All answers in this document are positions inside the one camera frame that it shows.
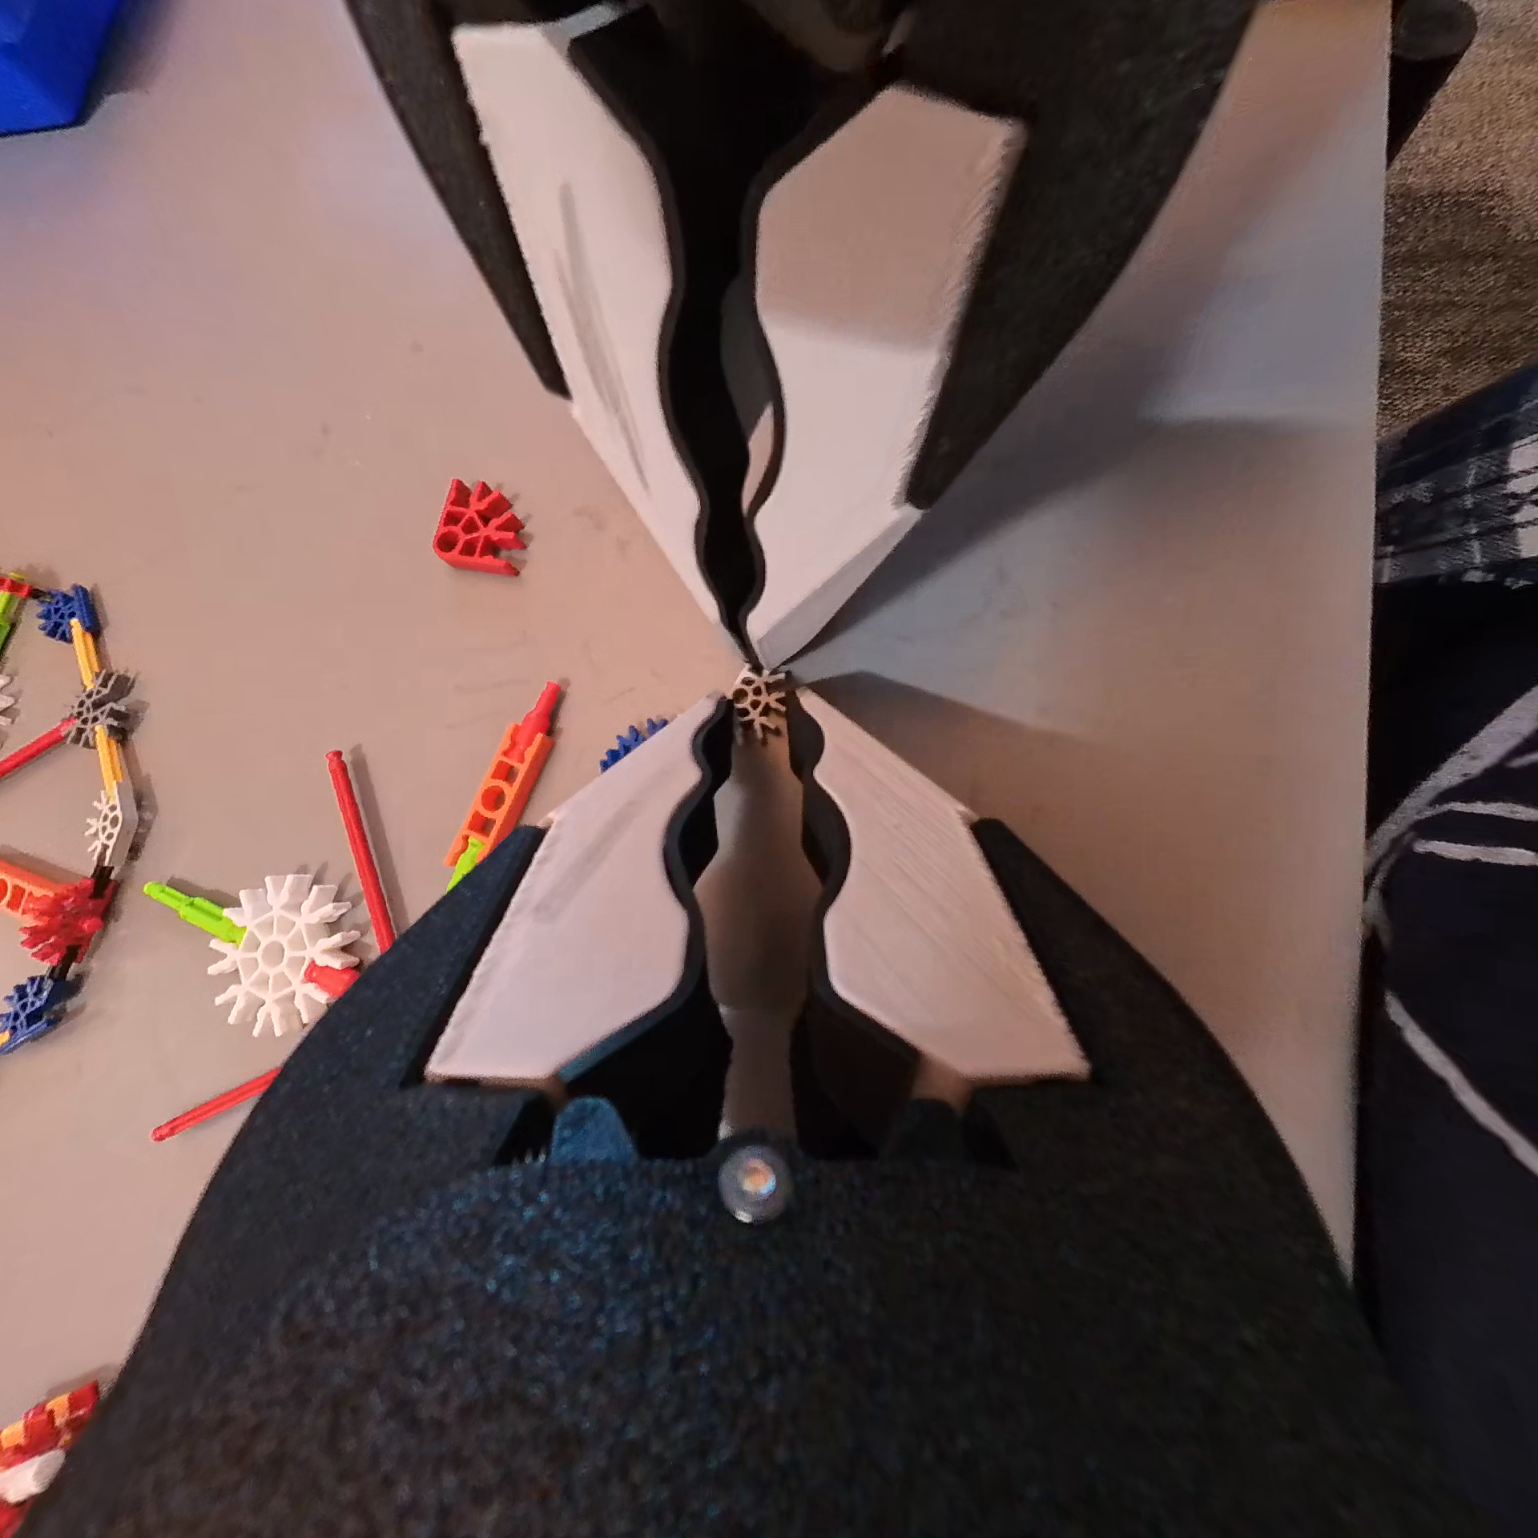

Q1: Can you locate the red yellow connector cluster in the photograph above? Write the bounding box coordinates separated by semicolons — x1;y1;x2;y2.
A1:
0;1378;104;1503

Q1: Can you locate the black chair base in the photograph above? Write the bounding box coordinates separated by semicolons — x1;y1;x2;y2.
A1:
1390;0;1482;166

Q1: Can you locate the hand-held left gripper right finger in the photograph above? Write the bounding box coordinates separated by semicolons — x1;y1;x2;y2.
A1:
784;702;1093;1089

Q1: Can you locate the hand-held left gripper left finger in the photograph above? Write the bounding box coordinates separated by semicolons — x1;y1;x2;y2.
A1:
421;694;737;1093

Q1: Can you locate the small red toy piece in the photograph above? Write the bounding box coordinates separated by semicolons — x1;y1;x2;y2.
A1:
433;475;534;579

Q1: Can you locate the colourful toy wheel model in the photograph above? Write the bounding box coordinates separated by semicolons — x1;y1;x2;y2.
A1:
0;568;156;1057

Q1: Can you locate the blue ribbed storage bin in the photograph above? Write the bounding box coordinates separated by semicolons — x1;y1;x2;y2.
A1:
0;0;120;135

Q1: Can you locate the orange ladder connector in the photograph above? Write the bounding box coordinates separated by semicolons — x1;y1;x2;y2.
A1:
446;720;555;891

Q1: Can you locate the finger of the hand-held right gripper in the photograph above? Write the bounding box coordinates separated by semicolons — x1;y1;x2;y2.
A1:
449;21;772;656
737;82;1031;673

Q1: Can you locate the dark printed t-shirt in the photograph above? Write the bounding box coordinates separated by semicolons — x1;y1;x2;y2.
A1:
1354;574;1538;1538

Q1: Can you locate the half-built spoke toy model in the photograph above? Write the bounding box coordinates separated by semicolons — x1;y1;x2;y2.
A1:
142;680;572;1147

